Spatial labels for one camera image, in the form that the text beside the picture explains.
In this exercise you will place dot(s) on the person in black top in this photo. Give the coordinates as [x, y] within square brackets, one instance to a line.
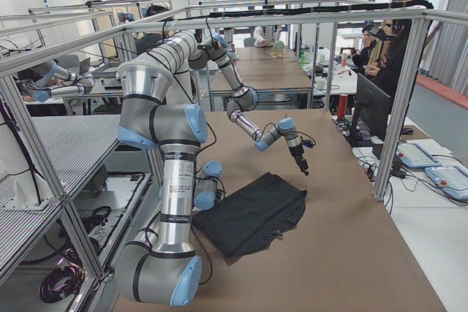
[386, 72]

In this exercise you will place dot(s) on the aluminium cage frame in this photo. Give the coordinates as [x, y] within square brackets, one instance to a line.
[420, 12]

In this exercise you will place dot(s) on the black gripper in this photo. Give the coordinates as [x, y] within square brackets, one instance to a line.
[296, 152]

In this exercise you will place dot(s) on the aluminium frame striped table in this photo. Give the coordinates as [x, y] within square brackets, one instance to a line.
[77, 146]

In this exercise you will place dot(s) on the seated person dark jacket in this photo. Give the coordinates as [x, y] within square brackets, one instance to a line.
[361, 57]

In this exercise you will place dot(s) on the person in white shirt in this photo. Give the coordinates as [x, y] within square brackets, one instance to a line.
[266, 36]

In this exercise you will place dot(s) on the red thermos bottle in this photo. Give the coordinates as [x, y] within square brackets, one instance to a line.
[342, 106]

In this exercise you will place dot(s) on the black computer monitor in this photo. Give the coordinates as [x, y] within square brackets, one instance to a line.
[370, 117]

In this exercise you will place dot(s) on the blue grey teach pendant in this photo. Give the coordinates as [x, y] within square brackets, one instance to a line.
[413, 156]

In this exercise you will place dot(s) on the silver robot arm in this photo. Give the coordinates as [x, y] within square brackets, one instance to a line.
[160, 265]
[245, 98]

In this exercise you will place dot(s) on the black printed t-shirt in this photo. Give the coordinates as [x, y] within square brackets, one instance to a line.
[248, 220]

